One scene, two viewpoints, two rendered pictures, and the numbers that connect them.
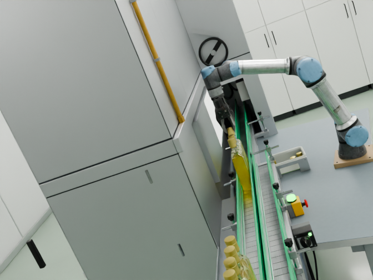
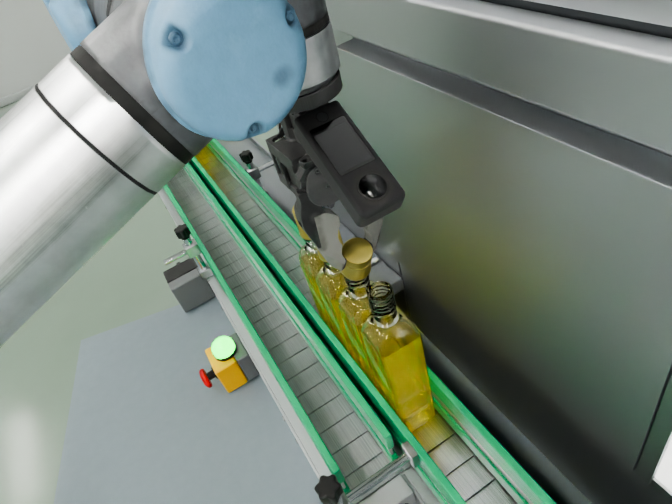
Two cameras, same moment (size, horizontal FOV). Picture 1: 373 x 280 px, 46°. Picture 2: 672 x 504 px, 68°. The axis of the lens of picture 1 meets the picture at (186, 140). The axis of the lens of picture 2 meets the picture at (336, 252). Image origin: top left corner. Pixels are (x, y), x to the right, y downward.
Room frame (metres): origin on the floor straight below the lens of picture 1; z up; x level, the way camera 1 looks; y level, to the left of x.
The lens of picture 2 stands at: (2.60, -0.47, 1.54)
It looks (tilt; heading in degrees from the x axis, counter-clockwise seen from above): 41 degrees down; 150
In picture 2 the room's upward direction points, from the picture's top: 17 degrees counter-clockwise
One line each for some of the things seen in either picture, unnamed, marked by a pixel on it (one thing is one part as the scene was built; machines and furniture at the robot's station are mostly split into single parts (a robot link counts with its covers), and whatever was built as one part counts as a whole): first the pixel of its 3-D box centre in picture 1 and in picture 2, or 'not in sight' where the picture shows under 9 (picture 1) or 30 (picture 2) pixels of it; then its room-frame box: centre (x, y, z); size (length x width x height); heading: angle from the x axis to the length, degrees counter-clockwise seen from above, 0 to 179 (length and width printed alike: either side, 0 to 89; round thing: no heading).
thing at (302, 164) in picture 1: (283, 165); not in sight; (2.44, -0.48, 0.79); 0.27 x 0.17 x 0.08; 78
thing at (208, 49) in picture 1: (213, 52); not in sight; (3.17, -0.41, 1.49); 0.21 x 0.05 x 0.21; 78
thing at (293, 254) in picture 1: (300, 254); not in sight; (1.30, -0.21, 0.94); 0.07 x 0.04 x 0.13; 78
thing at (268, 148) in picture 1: (265, 151); (357, 496); (2.34, -0.39, 0.95); 0.17 x 0.03 x 0.12; 78
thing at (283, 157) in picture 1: (287, 162); not in sight; (2.43, -0.51, 0.80); 0.22 x 0.17 x 0.09; 78
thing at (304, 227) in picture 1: (304, 236); (189, 284); (1.63, -0.31, 0.79); 0.08 x 0.08 x 0.08; 78
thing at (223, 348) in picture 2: (291, 198); (222, 347); (1.91, -0.36, 0.84); 0.05 x 0.05 x 0.03
